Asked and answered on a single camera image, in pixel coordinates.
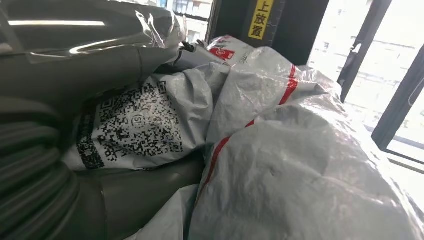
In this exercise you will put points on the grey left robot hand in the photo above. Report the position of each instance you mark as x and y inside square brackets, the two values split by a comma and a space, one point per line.
[82, 63]

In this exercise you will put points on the white red printed plastic package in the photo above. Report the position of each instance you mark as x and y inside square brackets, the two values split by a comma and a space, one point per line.
[281, 159]

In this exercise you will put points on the black yellow machine label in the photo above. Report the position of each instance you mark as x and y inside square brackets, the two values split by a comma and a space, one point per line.
[261, 20]

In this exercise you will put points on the black inbound scanner machine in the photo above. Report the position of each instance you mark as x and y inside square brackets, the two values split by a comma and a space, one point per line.
[298, 30]

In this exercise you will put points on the black window frame post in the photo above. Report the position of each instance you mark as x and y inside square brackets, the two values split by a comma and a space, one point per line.
[397, 109]
[361, 49]

